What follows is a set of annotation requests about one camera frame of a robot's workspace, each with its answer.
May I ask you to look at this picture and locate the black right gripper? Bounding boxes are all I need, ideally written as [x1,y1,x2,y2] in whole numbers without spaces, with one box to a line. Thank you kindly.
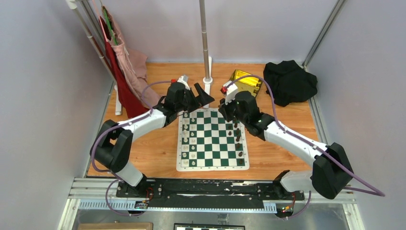
[219,93,248,125]

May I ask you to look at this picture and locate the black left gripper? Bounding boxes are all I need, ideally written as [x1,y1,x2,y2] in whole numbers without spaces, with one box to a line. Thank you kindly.
[175,83,214,114]

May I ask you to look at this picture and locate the black cloth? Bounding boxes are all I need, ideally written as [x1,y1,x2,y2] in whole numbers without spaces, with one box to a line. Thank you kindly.
[263,60,318,107]

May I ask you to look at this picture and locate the red cloth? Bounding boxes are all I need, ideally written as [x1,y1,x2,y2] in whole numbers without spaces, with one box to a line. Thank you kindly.
[99,16,147,118]

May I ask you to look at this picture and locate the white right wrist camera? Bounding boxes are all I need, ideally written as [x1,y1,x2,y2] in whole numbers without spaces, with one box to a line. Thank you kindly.
[220,80,238,104]

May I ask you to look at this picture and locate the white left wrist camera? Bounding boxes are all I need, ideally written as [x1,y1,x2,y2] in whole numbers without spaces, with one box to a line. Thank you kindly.
[176,75,190,90]

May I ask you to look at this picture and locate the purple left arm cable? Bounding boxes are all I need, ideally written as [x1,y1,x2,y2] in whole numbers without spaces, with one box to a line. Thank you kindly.
[90,80,178,217]

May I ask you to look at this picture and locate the metal stand pole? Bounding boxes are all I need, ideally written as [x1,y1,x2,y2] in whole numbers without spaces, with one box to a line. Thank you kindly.
[199,0,209,60]

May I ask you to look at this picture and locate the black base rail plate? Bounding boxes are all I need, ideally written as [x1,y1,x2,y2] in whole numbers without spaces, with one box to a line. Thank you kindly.
[116,178,305,209]

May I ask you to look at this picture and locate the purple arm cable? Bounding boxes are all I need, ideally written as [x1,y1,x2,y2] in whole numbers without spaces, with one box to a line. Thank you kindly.
[90,80,178,217]
[220,74,386,219]

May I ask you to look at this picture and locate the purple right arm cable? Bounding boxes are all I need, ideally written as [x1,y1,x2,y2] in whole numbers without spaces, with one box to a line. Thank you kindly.
[220,74,386,219]

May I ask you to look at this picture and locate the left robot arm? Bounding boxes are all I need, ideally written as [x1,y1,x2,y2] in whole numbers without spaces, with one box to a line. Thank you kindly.
[90,81,214,198]

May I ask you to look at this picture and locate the decorated gold tin box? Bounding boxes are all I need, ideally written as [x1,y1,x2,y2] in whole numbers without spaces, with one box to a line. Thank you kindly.
[229,69,263,97]

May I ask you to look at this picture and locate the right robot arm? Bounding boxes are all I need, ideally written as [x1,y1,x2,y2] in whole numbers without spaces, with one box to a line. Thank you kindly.
[219,91,353,200]

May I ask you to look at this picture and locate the white clothes rack pole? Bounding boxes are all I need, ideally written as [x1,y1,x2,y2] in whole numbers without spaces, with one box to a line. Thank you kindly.
[65,0,123,115]

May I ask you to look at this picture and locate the white stand base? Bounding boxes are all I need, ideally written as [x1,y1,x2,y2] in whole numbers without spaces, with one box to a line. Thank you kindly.
[203,56,213,94]

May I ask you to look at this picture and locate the pink cloth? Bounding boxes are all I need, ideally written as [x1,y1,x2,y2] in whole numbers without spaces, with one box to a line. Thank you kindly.
[102,5,160,106]

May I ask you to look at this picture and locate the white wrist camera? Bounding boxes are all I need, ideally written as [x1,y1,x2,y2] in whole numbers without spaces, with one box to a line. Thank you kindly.
[176,75,190,90]
[220,80,238,104]

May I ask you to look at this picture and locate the green white chess board mat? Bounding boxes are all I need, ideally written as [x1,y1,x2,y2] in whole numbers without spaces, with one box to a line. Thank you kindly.
[176,108,250,172]

